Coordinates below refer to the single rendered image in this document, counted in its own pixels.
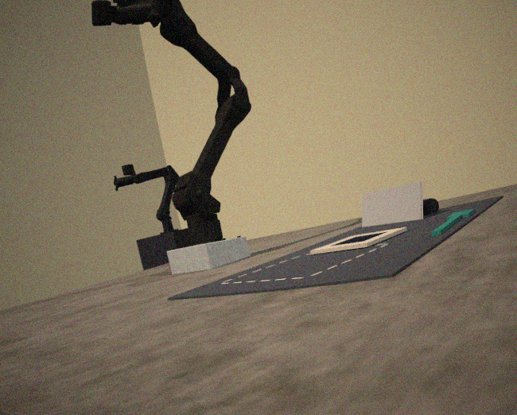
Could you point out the beige square tile with dark square marking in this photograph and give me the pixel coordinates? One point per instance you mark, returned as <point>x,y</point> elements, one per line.
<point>359,241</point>

